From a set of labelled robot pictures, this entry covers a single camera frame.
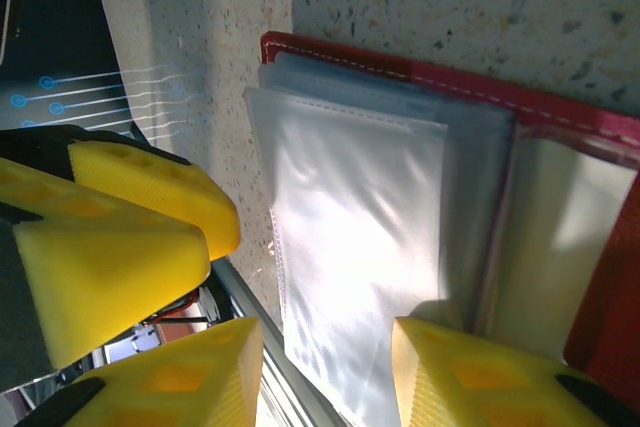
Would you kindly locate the aluminium front frame rail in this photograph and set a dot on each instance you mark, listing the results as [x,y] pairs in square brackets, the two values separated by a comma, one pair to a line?
[245,297]

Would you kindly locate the red leather card holder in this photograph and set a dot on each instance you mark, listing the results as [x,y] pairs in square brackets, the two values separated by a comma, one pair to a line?
[600,272]

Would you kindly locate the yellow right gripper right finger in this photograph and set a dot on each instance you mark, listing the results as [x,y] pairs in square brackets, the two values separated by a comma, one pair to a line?
[475,387]

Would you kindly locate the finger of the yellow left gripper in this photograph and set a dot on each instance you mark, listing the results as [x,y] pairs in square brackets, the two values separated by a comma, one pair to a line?
[110,267]
[165,187]

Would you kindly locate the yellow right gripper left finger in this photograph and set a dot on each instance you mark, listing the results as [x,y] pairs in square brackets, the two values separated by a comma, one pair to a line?
[175,382]

